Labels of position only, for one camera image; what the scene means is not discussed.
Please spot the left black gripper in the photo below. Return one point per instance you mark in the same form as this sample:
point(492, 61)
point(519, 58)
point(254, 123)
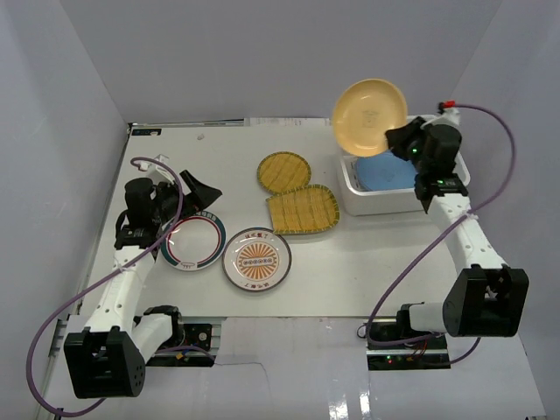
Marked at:
point(185, 194)

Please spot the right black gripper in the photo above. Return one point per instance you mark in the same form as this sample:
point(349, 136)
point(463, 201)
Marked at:
point(397, 137)

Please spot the blue plate with bear print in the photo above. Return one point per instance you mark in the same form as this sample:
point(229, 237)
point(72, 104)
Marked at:
point(384, 172)

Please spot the white plate green red rim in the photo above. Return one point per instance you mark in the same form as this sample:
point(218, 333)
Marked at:
point(195, 242)

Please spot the yellow plate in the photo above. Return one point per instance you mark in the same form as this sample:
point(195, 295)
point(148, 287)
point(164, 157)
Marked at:
point(364, 113)

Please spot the white plate orange sunburst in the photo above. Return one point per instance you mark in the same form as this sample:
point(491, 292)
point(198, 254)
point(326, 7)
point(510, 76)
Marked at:
point(256, 260)

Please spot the fan-shaped woven bamboo tray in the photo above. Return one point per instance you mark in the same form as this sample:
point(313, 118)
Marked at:
point(303, 210)

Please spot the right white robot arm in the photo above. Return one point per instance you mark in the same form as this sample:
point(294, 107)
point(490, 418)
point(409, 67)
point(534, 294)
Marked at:
point(488, 296)

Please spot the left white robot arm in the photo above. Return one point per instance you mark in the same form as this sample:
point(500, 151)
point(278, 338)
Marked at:
point(108, 357)

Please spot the white plastic bin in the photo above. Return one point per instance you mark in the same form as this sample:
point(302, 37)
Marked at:
point(358, 201)

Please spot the round woven bamboo tray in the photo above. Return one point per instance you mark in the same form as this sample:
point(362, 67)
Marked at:
point(282, 171)

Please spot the dark label sticker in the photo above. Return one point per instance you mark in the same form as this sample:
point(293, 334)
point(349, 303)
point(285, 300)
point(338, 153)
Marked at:
point(145, 132)

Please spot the white paper sheets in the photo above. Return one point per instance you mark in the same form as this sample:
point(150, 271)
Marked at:
point(306, 122)

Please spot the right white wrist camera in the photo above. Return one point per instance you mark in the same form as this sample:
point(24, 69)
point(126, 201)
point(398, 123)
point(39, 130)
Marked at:
point(449, 113)

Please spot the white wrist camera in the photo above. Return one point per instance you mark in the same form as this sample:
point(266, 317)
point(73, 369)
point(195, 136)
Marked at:
point(449, 113)
point(154, 169)

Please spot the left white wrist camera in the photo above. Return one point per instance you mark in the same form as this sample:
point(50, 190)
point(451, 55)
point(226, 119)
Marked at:
point(154, 169)

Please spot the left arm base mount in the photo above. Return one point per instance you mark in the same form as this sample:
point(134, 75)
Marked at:
point(205, 336)

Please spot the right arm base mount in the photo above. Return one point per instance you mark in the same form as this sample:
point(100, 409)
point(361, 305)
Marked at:
point(421, 355)

